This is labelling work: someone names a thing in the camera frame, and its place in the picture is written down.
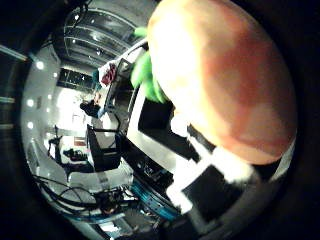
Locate person in white and red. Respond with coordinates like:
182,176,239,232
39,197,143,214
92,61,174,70
92,60,118,105

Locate black rectangular container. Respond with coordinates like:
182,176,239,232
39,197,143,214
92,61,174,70
137,99,202,163

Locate black floor cables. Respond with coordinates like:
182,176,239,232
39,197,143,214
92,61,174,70
33,175,102,215

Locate teal storage crate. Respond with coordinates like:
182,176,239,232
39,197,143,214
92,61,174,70
130,180,178,222

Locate orange carrot plush toy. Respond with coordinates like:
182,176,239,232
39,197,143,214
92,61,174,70
129,0,298,167

